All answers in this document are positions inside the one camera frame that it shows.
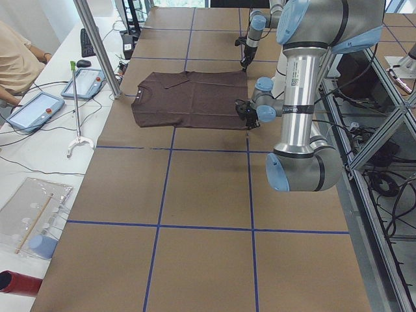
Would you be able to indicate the dark brown t-shirt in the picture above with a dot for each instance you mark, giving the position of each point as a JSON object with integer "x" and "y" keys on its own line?
{"x": 191, "y": 100}

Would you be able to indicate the black computer mouse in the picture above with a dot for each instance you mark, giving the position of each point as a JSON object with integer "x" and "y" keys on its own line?
{"x": 83, "y": 63}

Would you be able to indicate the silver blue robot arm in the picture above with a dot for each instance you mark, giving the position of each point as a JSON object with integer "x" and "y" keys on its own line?
{"x": 302, "y": 160}
{"x": 258, "y": 22}

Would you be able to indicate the blue plastic cup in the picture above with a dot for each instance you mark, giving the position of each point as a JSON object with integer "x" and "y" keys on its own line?
{"x": 43, "y": 246}

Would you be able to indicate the near teach pendant tablet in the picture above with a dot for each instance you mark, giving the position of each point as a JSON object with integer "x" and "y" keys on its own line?
{"x": 35, "y": 113}

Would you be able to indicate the aluminium frame post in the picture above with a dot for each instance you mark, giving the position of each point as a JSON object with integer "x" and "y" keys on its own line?
{"x": 89, "y": 24}

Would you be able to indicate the red cylinder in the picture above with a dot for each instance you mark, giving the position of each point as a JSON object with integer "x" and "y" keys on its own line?
{"x": 20, "y": 284}

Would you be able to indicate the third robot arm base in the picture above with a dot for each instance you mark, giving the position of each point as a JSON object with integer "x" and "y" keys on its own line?
{"x": 402, "y": 67}

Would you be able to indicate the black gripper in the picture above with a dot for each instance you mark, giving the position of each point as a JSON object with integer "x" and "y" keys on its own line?
{"x": 247, "y": 53}
{"x": 251, "y": 119}

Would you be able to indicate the white pedestal column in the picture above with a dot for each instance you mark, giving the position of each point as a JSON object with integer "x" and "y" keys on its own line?
{"x": 280, "y": 76}

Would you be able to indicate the far teach pendant tablet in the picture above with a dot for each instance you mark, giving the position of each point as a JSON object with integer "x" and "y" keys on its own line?
{"x": 88, "y": 82}

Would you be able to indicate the person in beige shirt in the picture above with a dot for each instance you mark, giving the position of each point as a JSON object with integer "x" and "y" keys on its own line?
{"x": 21, "y": 64}

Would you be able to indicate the wooden stick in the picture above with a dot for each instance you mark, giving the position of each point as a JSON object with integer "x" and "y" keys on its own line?
{"x": 33, "y": 223}

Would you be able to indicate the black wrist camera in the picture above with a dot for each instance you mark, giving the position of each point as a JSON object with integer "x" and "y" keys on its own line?
{"x": 242, "y": 108}
{"x": 240, "y": 41}

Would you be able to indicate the clear plastic tray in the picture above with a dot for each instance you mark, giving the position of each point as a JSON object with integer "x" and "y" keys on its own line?
{"x": 20, "y": 210}

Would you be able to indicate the green-handled reacher stick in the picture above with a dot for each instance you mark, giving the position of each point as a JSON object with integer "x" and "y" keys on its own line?
{"x": 80, "y": 139}

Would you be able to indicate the black keyboard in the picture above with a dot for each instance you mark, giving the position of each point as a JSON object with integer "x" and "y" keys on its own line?
{"x": 87, "y": 49}

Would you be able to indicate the teach pendant tablet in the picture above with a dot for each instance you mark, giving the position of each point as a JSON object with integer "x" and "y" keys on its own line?
{"x": 88, "y": 82}
{"x": 35, "y": 113}

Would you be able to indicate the aluminium frame side rail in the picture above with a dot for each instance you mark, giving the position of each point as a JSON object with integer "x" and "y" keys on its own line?
{"x": 372, "y": 120}

